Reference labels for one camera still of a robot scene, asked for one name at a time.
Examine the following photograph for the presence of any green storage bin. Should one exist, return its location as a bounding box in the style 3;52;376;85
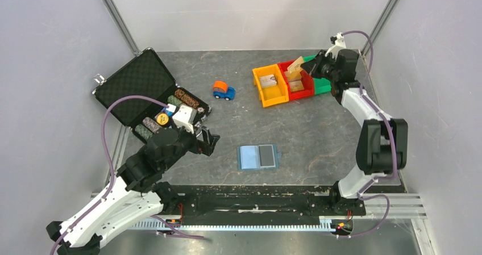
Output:
313;78;331;95

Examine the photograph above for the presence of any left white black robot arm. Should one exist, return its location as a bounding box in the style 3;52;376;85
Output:
46;127;220;254

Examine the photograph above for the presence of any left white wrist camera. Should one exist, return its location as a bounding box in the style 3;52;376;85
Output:
167;104;197;133

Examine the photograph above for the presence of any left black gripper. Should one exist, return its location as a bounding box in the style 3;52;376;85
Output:
161;115;220;171

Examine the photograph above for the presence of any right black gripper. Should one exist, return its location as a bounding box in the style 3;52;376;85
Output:
301;49;340;82

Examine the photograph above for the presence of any purple cable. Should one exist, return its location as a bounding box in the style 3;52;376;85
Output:
336;30;400;239
49;95;211;255

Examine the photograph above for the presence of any gold card in red bin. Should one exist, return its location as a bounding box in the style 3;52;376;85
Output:
284;71;302;82

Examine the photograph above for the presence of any blue orange toy car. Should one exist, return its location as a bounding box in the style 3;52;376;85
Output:
212;81;236;101

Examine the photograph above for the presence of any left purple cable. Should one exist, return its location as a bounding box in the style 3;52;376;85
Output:
49;95;211;255

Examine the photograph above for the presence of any red storage bin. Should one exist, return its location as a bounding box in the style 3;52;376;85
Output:
277;60;315;101

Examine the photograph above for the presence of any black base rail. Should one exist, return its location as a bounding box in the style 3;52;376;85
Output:
159;185;366;226

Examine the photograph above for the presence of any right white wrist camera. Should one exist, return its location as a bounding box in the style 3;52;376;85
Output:
325;32;346;59

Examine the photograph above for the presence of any white card stack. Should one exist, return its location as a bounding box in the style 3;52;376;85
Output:
258;74;277;89

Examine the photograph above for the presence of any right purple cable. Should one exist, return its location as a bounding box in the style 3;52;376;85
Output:
336;30;400;239

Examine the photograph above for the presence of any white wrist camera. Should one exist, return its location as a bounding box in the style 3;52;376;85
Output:
167;104;197;133
325;32;346;59

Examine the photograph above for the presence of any black poker chip case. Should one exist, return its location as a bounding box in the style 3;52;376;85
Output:
93;48;211;143

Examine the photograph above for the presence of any gold VIP card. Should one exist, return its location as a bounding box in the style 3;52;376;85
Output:
288;80;305;93

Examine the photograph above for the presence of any blue card holder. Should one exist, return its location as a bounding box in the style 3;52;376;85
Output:
236;144;282;170

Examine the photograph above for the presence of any yellow dealer chip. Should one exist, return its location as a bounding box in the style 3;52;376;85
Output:
156;112;169;126

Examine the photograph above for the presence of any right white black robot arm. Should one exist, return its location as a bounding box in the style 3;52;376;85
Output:
301;49;408;214

